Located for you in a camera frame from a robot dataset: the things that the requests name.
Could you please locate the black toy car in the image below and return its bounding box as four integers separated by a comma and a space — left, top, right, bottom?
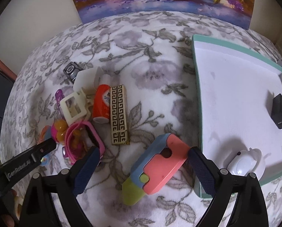
63, 61, 83, 84

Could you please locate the pink smart watch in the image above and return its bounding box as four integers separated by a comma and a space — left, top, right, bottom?
64, 121, 106, 165

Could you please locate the cream hair claw clip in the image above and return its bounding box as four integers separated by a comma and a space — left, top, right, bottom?
60, 90, 94, 126

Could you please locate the floral grey blanket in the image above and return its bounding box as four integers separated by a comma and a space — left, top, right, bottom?
0, 12, 281, 226

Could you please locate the teal white tray box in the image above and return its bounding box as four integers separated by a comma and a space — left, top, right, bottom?
192, 35, 282, 185

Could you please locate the white charger adapter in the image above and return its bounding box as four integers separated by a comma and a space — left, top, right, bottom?
73, 67, 111, 94

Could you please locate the pink dog toy figure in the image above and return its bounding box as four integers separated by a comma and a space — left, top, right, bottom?
38, 119, 68, 159

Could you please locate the orange red tube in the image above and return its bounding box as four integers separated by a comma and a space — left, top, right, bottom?
92, 84, 110, 124

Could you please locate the gold black patterned lighter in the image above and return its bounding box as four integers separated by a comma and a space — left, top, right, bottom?
110, 85, 130, 145

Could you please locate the person's hand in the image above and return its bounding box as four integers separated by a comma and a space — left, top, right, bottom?
2, 188, 18, 227

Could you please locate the black cube charger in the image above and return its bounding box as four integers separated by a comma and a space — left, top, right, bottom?
271, 94, 282, 129

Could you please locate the white smart watch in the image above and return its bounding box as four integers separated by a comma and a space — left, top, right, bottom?
221, 148, 271, 179

